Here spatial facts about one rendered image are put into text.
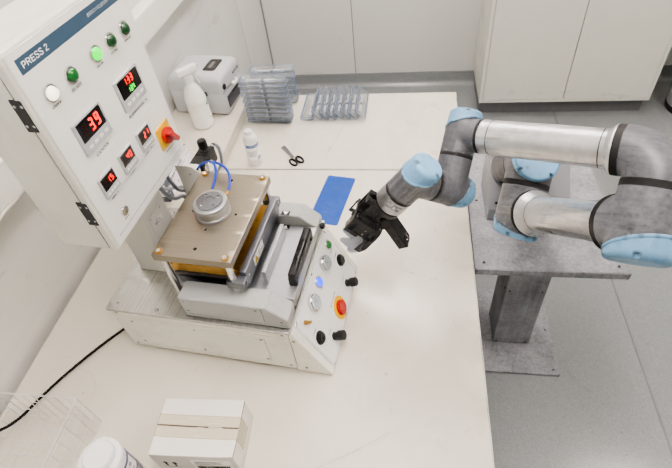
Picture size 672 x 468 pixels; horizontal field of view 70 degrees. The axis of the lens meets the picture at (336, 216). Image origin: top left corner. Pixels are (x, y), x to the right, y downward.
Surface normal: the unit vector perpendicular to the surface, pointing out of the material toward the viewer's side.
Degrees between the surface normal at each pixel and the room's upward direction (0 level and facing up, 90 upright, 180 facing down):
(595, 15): 90
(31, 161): 90
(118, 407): 0
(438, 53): 90
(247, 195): 0
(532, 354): 0
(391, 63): 90
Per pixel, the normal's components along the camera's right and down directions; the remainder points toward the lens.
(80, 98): 0.97, 0.08
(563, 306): -0.09, -0.70
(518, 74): -0.11, 0.71
